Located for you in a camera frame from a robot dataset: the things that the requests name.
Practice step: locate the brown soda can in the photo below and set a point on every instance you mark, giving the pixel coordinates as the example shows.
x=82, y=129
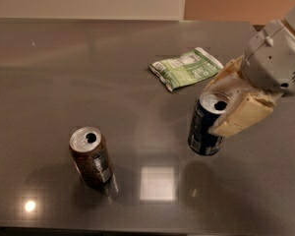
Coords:
x=88, y=148

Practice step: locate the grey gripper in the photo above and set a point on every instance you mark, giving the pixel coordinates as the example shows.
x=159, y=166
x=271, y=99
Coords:
x=274, y=60

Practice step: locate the green snack bag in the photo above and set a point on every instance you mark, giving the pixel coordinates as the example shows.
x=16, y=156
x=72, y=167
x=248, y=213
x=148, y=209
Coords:
x=188, y=69

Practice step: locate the blue pepsi can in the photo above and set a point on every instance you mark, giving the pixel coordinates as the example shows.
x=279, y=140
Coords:
x=205, y=128

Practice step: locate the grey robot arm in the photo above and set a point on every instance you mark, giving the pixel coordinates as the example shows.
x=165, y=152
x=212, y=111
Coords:
x=254, y=82

